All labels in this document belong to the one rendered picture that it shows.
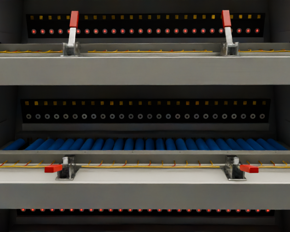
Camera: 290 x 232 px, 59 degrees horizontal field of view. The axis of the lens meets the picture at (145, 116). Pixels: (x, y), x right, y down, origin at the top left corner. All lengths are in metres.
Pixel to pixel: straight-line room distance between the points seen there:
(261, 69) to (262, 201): 0.21
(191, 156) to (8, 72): 0.33
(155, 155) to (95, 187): 0.11
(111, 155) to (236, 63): 0.26
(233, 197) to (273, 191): 0.06
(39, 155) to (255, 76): 0.38
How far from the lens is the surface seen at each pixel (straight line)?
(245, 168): 0.38
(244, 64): 0.45
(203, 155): 0.45
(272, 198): 0.45
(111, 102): 0.56
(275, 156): 0.49
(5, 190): 0.46
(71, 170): 0.42
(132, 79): 0.43
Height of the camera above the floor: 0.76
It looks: 7 degrees up
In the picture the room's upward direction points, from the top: straight up
